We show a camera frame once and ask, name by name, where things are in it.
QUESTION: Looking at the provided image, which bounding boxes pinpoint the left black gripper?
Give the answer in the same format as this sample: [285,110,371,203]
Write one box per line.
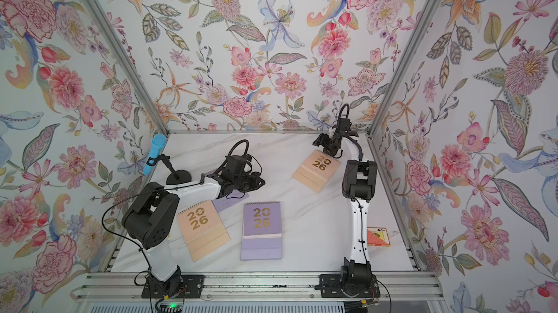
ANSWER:
[232,170,267,194]

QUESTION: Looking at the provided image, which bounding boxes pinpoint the peach calendar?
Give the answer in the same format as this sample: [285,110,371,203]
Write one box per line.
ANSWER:
[177,201,230,262]
[292,150,341,193]

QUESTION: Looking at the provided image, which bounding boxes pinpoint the purple calendar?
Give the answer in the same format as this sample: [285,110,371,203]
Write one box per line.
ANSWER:
[212,190,249,213]
[240,202,283,262]

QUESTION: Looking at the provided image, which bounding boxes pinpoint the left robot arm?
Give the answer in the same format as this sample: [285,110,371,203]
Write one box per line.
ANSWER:
[122,153,265,282]

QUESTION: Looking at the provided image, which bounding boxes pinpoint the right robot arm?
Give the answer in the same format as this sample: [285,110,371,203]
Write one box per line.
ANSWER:
[313,117,377,288]

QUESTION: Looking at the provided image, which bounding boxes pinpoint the blue microphone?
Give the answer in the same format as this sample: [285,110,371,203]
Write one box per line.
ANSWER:
[143,134,167,176]

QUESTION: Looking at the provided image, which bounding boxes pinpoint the orange card box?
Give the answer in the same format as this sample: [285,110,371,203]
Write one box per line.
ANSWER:
[367,227,391,247]

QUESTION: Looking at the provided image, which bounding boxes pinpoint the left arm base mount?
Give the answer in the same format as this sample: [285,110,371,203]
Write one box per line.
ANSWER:
[141,275,206,299]

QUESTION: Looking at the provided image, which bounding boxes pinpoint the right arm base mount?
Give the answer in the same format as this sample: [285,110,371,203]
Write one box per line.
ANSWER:
[314,274,381,299]

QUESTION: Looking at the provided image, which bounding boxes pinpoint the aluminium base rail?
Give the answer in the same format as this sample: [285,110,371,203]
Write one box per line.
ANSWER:
[70,272,444,303]

